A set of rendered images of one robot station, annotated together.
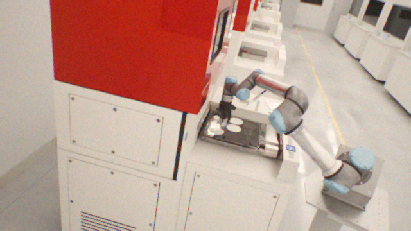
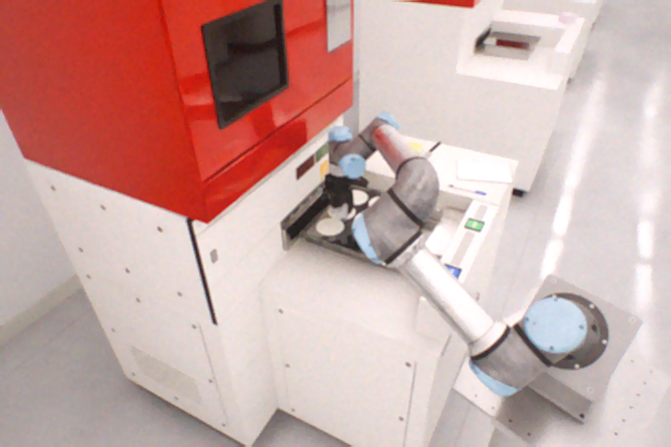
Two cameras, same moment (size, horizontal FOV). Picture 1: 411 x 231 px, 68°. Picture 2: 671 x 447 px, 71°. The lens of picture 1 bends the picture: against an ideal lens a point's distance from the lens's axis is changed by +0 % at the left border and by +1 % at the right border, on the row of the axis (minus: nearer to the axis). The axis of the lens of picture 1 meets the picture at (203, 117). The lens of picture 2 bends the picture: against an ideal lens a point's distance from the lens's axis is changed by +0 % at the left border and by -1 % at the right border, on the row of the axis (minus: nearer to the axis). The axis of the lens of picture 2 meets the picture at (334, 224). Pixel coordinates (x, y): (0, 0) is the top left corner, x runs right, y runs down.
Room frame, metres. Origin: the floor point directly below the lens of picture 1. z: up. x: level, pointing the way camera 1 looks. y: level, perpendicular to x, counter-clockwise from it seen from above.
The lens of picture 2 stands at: (0.52, -0.61, 1.95)
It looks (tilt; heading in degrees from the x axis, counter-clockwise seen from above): 38 degrees down; 22
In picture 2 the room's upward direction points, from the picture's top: 1 degrees counter-clockwise
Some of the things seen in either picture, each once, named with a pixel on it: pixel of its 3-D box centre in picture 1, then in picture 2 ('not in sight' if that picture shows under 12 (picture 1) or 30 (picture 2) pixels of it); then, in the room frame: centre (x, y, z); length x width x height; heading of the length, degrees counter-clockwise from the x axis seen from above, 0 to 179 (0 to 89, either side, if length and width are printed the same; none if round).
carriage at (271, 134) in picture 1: (270, 140); (438, 245); (1.83, -0.48, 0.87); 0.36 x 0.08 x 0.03; 173
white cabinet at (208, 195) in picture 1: (234, 181); (394, 307); (1.92, -0.33, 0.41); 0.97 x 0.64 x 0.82; 173
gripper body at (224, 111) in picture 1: (224, 108); (337, 187); (1.80, -0.12, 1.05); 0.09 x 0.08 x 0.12; 146
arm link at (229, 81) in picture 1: (230, 85); (339, 146); (1.80, -0.13, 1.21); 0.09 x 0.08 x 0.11; 38
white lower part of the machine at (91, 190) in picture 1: (139, 179); (232, 295); (1.73, 0.37, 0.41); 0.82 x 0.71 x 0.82; 173
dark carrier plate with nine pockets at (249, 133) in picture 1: (233, 128); (367, 220); (1.85, -0.22, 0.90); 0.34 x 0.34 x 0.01; 83
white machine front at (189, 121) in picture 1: (198, 115); (285, 204); (1.69, 0.03, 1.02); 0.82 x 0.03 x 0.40; 173
